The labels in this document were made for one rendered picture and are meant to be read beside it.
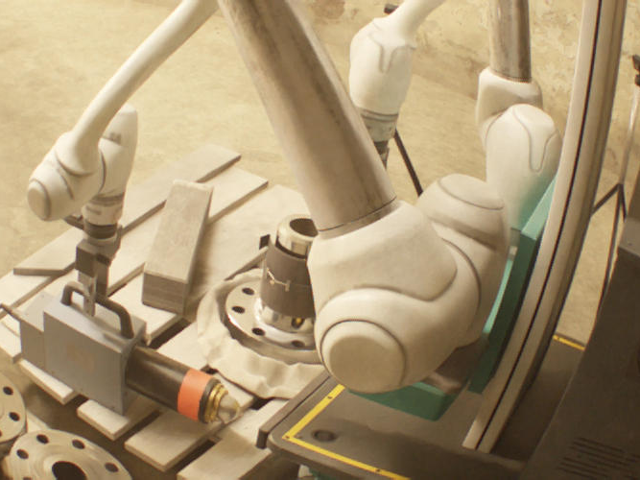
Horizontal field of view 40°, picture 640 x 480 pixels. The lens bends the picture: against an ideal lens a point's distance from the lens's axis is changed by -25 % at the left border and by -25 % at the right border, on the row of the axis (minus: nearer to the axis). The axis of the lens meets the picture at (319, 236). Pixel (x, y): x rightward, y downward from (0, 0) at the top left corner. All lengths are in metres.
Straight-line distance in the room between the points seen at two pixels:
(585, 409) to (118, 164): 0.88
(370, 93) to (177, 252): 0.65
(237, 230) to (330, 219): 1.34
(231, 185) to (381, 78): 1.05
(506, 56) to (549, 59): 2.23
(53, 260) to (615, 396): 1.41
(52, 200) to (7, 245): 1.17
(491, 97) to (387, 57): 0.29
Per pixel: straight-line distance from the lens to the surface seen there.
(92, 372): 1.90
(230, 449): 1.91
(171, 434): 1.91
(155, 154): 3.29
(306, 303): 2.17
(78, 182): 1.57
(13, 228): 2.80
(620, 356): 1.48
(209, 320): 2.23
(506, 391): 1.68
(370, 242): 1.27
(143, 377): 1.86
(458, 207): 1.43
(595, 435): 1.57
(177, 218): 2.45
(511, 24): 2.01
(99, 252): 1.77
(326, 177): 1.28
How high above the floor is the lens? 1.38
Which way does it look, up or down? 28 degrees down
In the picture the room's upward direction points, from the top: 13 degrees clockwise
